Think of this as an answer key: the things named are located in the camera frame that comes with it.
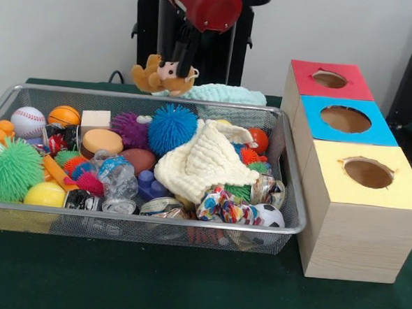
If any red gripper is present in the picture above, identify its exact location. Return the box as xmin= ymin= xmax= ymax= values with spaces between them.
xmin=157 ymin=0 xmax=243 ymax=81

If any brown plush monkey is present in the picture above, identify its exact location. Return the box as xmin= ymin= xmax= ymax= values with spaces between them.
xmin=130 ymin=52 xmax=200 ymax=99

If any clear mesh bin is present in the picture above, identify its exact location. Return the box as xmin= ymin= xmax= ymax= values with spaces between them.
xmin=0 ymin=82 xmax=315 ymax=257

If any wooden box with three holes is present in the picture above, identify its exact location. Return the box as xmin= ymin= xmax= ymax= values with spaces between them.
xmin=271 ymin=59 xmax=412 ymax=285

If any mint green cloth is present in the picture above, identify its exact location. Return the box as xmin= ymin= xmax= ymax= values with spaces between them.
xmin=154 ymin=80 xmax=268 ymax=108

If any blue spiky ball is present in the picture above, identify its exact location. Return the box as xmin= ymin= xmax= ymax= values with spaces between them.
xmin=147 ymin=102 xmax=199 ymax=158

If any purple spiky ball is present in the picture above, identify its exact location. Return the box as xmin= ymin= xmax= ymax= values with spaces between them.
xmin=110 ymin=111 xmax=152 ymax=150

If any red ball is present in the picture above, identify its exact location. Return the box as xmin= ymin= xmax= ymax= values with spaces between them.
xmin=247 ymin=127 xmax=270 ymax=155

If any cream waffle cloth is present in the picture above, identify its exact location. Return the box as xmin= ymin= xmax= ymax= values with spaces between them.
xmin=152 ymin=117 xmax=263 ymax=209

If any small orange basketball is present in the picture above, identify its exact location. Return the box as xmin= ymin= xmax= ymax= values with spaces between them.
xmin=47 ymin=104 xmax=82 ymax=128

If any multicoloured patterned cloth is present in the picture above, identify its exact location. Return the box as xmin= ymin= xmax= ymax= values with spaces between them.
xmin=196 ymin=184 xmax=260 ymax=226

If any white baseball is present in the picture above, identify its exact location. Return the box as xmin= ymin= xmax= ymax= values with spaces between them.
xmin=9 ymin=106 xmax=47 ymax=140

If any small soccer ball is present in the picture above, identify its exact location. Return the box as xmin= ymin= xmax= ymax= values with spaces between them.
xmin=254 ymin=203 xmax=287 ymax=229

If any yellow tennis ball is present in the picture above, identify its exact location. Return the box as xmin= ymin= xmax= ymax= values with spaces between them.
xmin=23 ymin=180 xmax=66 ymax=208

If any green spiky ball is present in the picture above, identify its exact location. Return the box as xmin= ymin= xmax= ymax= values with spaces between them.
xmin=0 ymin=137 xmax=47 ymax=205

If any dark green tablecloth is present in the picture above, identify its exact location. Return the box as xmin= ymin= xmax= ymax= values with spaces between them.
xmin=0 ymin=76 xmax=412 ymax=309

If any black cable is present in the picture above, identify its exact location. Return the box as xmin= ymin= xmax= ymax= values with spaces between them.
xmin=109 ymin=69 xmax=126 ymax=85

